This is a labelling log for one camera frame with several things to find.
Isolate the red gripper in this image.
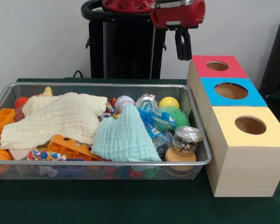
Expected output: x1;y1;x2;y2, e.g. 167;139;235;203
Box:
150;0;206;61

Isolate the wooden three-hole box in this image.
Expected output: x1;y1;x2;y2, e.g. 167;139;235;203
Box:
186;55;280;198

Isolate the silver mesh bin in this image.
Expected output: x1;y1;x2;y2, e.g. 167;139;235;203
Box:
0;82;212;181

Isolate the yellow ball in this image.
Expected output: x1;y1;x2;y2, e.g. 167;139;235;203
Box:
159;96;181;110

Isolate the green spiky ball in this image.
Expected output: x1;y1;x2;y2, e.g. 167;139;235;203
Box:
157;105;190;129

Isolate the white baseball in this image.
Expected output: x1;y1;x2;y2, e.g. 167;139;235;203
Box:
113;95;135;114

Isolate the crushed drink can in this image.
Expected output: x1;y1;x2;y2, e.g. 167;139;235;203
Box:
172;126;204;157

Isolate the mint green muslin cloth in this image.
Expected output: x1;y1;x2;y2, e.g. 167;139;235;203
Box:
91;103;162;162

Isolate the cream muslin cloth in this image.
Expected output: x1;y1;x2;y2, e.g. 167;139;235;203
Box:
0;92;108;150

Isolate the orange plastic toy block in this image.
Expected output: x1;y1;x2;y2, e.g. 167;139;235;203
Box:
46;133;104;162

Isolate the red-orange ball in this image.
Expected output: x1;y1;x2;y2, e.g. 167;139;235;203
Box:
14;96;30;109

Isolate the dark green table cloth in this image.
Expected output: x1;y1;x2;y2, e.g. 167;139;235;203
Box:
0;78;280;224

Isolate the orange plastic grid tray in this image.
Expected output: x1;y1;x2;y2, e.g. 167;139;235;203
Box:
0;108;16;150

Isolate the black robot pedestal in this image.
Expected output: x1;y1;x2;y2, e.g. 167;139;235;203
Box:
81;0;168;79

